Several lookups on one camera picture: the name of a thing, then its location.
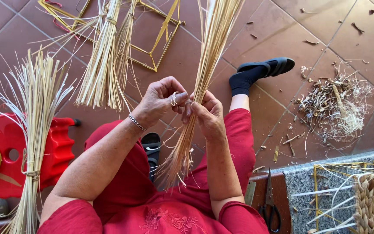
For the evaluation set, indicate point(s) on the person's left hand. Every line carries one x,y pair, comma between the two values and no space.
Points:
156,104

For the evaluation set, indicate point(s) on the person's right hand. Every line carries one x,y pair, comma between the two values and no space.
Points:
213,120

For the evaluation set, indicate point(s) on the thin white fibre strand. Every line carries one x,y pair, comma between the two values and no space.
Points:
174,98

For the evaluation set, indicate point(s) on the long straw bundle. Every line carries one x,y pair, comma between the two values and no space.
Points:
208,55

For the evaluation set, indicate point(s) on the person's bare lower leg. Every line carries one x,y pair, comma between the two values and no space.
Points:
239,102

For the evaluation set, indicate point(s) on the black sandal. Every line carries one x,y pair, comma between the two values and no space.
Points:
151,149
278,66

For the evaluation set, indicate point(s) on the black sock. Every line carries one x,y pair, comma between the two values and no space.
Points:
245,79

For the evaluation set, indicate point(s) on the thick tied straw bundle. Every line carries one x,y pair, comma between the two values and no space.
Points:
101,71

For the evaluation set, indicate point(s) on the thin tied straw bundle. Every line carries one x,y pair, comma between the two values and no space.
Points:
123,45

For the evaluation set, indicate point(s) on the flat metal blade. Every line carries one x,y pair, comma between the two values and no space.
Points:
250,192

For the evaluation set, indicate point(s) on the red embroidered dress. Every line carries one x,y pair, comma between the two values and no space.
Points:
174,208

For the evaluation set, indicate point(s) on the red plastic stool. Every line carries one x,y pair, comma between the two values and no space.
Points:
57,152

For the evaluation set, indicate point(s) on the grey granite ledge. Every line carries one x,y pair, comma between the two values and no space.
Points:
300,191

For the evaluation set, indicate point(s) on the heap of straw scraps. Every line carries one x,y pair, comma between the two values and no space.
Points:
336,104

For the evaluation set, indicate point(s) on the tall tied pale straw bundle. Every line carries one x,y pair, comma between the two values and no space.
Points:
34,136

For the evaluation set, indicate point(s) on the scattered straw bits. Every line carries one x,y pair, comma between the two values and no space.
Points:
310,29

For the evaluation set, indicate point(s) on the yellow frame with white strips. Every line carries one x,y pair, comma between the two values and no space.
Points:
329,195

